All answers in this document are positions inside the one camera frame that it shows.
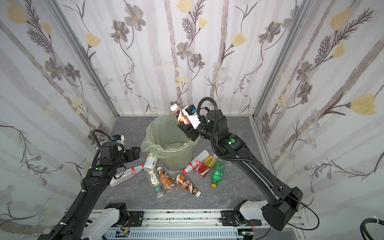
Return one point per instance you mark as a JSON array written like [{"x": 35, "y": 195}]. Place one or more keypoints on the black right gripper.
[{"x": 186, "y": 130}]

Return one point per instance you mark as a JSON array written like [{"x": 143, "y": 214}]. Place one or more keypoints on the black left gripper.
[{"x": 132, "y": 154}]

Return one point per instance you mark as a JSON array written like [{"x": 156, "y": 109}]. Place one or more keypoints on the brown milk-tea bottle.
[{"x": 181, "y": 117}]

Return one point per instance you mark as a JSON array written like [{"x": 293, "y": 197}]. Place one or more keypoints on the clear water bottle red cap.
[{"x": 125, "y": 175}]

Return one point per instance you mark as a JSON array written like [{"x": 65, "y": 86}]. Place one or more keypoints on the green soda bottle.
[{"x": 217, "y": 175}]

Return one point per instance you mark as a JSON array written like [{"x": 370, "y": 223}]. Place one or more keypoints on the clear square plastic bottle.
[{"x": 172, "y": 147}]

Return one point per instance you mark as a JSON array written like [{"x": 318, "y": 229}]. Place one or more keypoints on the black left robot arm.
[{"x": 111, "y": 155}]

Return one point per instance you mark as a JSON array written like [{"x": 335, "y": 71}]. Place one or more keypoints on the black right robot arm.
[{"x": 206, "y": 121}]

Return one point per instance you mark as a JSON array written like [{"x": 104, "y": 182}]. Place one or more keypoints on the green plastic bin liner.
[{"x": 164, "y": 130}]

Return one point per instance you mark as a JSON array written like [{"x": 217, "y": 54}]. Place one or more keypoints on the white bottle yellow arrow label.
[{"x": 150, "y": 162}]

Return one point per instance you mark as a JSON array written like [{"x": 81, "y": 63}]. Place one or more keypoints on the white bottle red label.
[{"x": 196, "y": 162}]

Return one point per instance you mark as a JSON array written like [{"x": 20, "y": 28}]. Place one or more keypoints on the red yellow juice bottle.
[{"x": 206, "y": 166}]

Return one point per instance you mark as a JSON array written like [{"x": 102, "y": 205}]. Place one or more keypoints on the small clear cream-label bottle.
[{"x": 153, "y": 178}]

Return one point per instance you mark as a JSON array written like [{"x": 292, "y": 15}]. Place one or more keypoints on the small green-label clear bottle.
[{"x": 159, "y": 192}]

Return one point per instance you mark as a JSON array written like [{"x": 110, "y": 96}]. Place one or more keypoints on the brown tea bottle left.
[{"x": 166, "y": 181}]

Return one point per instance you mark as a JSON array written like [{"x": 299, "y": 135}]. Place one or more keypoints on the brown coffee bottle centre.
[{"x": 187, "y": 185}]

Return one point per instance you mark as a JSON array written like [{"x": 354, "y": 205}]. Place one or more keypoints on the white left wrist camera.
[{"x": 119, "y": 139}]

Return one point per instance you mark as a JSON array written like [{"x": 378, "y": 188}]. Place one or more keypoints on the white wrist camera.
[
  {"x": 119, "y": 139},
  {"x": 191, "y": 112}
]

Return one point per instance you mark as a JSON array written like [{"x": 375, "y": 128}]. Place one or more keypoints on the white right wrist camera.
[{"x": 191, "y": 112}]

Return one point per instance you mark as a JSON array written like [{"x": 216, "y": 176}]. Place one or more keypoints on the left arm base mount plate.
[{"x": 132, "y": 219}]

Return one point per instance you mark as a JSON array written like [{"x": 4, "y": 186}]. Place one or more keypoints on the white slotted cable duct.
[{"x": 174, "y": 234}]

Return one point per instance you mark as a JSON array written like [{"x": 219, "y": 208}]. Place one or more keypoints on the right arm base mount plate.
[{"x": 230, "y": 218}]

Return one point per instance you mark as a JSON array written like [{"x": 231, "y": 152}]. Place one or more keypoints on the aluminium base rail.
[{"x": 205, "y": 219}]

